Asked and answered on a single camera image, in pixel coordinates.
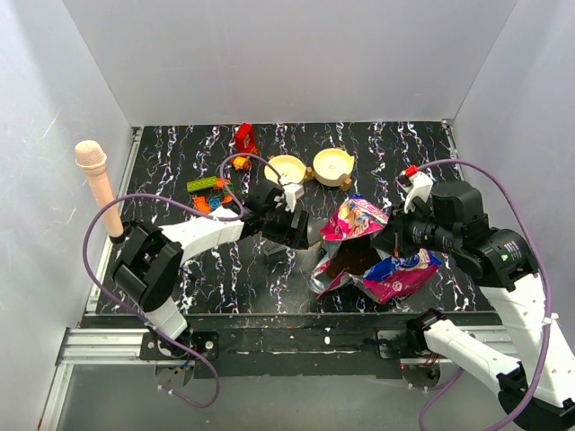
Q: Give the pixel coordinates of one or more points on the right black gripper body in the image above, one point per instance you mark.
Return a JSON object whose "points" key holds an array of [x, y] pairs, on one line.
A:
{"points": [[412, 230]]}

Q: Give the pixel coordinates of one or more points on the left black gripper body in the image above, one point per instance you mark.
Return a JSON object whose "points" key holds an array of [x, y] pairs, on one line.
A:
{"points": [[277, 225]]}

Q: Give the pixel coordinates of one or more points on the pink pet food bag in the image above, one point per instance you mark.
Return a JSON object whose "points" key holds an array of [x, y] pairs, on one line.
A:
{"points": [[350, 259]]}

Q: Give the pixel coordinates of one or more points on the clear plastic scoop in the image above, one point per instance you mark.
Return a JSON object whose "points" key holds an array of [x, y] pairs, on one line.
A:
{"points": [[314, 235]]}

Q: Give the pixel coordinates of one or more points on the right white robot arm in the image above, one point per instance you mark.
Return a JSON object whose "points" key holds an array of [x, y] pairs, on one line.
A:
{"points": [[535, 387]]}

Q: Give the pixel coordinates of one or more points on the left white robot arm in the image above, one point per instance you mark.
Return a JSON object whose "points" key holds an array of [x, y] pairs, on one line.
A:
{"points": [[149, 264]]}

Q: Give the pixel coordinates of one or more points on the cream double pet bowl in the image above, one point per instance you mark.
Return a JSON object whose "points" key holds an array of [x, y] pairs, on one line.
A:
{"points": [[331, 167]]}

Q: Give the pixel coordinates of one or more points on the green toy brick plate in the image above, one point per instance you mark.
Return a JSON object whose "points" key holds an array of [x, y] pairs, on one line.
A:
{"points": [[212, 182]]}

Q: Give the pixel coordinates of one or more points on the orange curved toy track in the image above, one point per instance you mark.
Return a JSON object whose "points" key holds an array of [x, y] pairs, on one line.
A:
{"points": [[207, 205]]}

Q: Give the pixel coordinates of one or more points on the red toy block car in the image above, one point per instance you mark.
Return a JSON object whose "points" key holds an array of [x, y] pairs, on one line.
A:
{"points": [[245, 146]]}

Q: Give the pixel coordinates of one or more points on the black microphone tripod stand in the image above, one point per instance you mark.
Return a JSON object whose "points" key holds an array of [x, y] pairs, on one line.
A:
{"points": [[129, 231]]}

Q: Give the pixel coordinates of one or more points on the pink microphone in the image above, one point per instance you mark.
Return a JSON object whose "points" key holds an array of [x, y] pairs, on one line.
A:
{"points": [[92, 161]]}

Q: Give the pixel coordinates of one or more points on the aluminium frame rail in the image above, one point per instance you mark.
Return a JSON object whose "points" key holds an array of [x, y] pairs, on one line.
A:
{"points": [[105, 345]]}

